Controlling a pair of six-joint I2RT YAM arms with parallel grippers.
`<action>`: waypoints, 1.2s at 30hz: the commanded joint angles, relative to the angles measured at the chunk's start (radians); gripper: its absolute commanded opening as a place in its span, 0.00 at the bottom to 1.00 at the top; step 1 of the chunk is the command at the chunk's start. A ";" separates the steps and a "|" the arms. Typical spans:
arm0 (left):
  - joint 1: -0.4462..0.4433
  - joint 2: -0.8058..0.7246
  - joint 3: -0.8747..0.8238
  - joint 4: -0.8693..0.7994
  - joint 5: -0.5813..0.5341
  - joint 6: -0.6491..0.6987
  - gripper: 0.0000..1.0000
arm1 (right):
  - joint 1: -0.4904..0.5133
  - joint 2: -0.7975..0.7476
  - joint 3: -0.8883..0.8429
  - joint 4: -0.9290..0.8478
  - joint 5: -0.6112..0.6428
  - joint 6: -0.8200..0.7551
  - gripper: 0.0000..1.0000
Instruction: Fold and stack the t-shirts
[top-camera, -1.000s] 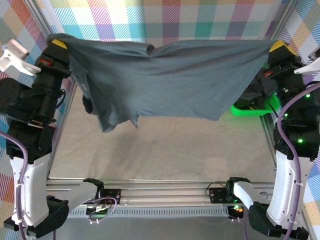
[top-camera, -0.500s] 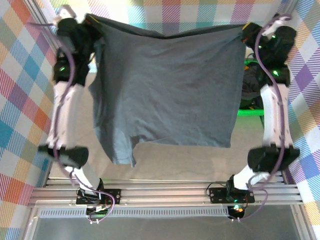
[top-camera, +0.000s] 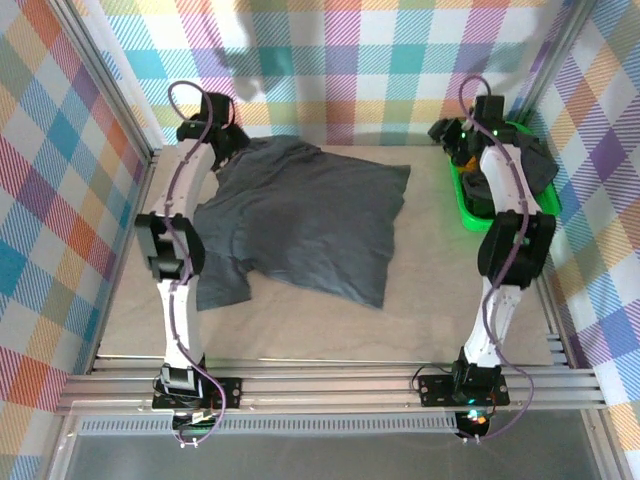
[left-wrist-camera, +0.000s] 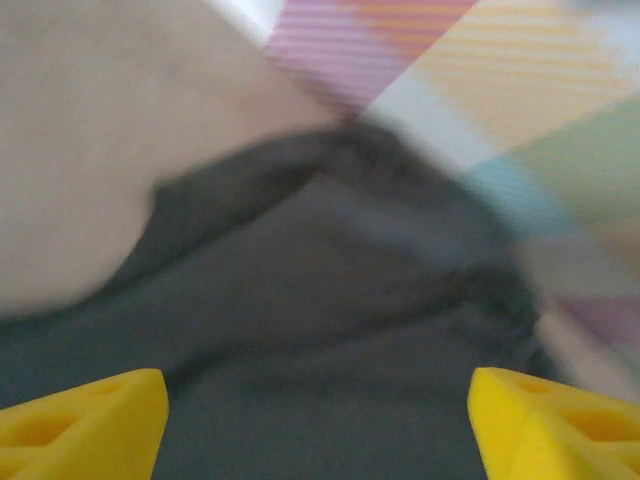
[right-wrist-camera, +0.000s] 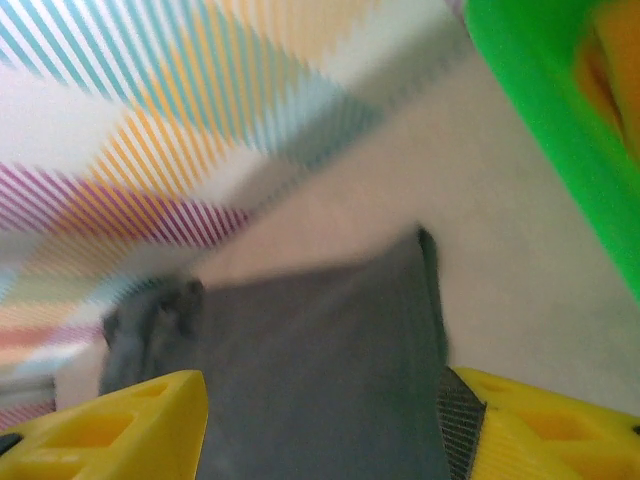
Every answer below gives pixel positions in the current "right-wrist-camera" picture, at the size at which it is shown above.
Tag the grey t-shirt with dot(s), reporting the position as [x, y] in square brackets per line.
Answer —
[320, 360]

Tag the multicolour striped white t-shirt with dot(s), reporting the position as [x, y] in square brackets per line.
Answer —
[165, 115]

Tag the finger of the green left gripper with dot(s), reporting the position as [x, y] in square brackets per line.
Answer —
[530, 65]

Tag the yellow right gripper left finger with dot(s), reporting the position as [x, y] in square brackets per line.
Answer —
[125, 445]

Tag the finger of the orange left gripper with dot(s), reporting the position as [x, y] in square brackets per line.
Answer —
[617, 60]

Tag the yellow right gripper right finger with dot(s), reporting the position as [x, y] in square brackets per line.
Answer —
[550, 440]

